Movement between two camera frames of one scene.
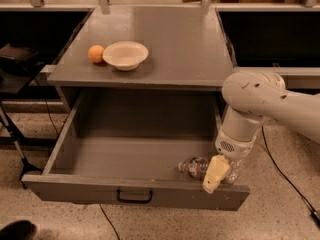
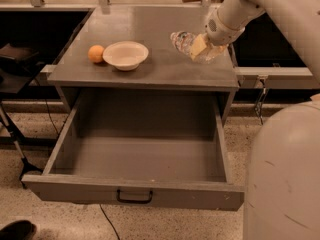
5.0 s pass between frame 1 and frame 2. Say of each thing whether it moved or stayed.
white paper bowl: stayed
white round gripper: moved
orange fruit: stayed
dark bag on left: stayed
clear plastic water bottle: moved
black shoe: stayed
